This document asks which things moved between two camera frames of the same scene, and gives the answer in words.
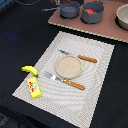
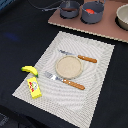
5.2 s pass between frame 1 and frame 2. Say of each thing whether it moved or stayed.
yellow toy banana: stayed
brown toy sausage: moved
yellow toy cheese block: stayed
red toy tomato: stayed
